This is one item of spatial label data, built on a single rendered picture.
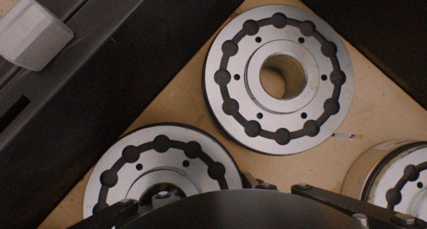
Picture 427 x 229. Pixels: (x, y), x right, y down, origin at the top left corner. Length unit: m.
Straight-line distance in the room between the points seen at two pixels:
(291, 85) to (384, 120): 0.09
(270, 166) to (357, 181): 0.06
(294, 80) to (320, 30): 0.04
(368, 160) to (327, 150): 0.03
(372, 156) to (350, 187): 0.03
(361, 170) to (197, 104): 0.13
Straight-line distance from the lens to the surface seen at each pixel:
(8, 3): 0.25
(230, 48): 0.16
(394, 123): 0.23
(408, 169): 0.20
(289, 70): 0.18
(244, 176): 0.16
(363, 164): 0.20
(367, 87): 0.22
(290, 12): 0.17
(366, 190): 0.19
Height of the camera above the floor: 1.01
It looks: 85 degrees down
